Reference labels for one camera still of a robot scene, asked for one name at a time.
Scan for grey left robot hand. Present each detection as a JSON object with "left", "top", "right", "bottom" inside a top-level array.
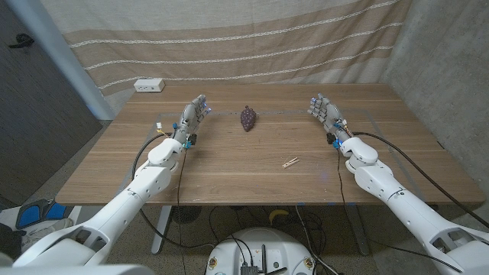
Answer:
[{"left": 173, "top": 94, "right": 212, "bottom": 145}]

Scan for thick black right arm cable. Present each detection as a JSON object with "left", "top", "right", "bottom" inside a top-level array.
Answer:
[{"left": 353, "top": 131, "right": 489, "bottom": 230}]

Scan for black door handle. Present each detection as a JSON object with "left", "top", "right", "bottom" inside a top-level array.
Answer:
[{"left": 8, "top": 33, "right": 35, "bottom": 50}]

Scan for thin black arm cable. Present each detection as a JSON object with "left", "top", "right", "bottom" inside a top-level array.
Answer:
[
  {"left": 335, "top": 147, "right": 464, "bottom": 273},
  {"left": 176, "top": 147, "right": 188, "bottom": 275}
]

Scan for dark grey wooden door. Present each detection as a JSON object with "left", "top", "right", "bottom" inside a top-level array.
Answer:
[{"left": 0, "top": 0, "right": 103, "bottom": 207}]

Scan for purple toy grapes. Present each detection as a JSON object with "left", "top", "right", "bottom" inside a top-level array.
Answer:
[{"left": 239, "top": 105, "right": 257, "bottom": 133}]

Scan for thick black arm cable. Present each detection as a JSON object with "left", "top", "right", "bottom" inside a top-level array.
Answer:
[
  {"left": 131, "top": 131, "right": 215, "bottom": 250},
  {"left": 353, "top": 131, "right": 489, "bottom": 230}
]

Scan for beige striped backdrop cloth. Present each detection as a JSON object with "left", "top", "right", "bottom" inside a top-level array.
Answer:
[{"left": 40, "top": 0, "right": 413, "bottom": 101}]

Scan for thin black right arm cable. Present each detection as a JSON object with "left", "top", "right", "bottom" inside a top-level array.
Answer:
[{"left": 335, "top": 147, "right": 464, "bottom": 273}]

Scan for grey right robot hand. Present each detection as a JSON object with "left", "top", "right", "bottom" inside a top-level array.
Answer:
[{"left": 307, "top": 92, "right": 355, "bottom": 144}]

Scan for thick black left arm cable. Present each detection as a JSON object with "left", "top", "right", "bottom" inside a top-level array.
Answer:
[{"left": 131, "top": 131, "right": 215, "bottom": 250}]

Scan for white floor cable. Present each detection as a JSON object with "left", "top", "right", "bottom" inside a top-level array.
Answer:
[{"left": 294, "top": 205, "right": 340, "bottom": 275}]

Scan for white table leg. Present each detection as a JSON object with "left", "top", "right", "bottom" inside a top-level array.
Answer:
[{"left": 151, "top": 205, "right": 173, "bottom": 256}]

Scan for white sneaker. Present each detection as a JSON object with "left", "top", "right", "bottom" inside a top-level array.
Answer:
[{"left": 21, "top": 218, "right": 73, "bottom": 249}]

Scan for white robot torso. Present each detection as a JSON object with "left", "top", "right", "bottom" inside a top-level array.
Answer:
[{"left": 205, "top": 227, "right": 317, "bottom": 275}]

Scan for grey table leg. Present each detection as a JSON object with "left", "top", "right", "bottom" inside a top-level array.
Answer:
[{"left": 345, "top": 204, "right": 371, "bottom": 257}]

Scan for blue black shoe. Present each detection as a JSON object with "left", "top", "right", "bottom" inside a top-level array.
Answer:
[{"left": 15, "top": 198, "right": 73, "bottom": 230}]

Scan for black round fan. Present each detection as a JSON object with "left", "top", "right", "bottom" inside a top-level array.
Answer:
[{"left": 170, "top": 205, "right": 202, "bottom": 225}]

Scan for white power strip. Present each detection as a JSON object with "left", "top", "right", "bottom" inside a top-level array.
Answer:
[{"left": 133, "top": 78, "right": 166, "bottom": 93}]

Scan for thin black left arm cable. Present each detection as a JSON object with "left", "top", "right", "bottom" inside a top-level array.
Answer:
[{"left": 176, "top": 147, "right": 188, "bottom": 275}]

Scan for pale door frame post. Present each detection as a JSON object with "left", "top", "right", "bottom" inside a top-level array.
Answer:
[{"left": 5, "top": 0, "right": 116, "bottom": 121}]

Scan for yellow banana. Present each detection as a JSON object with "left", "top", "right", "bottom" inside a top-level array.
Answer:
[{"left": 268, "top": 209, "right": 290, "bottom": 225}]

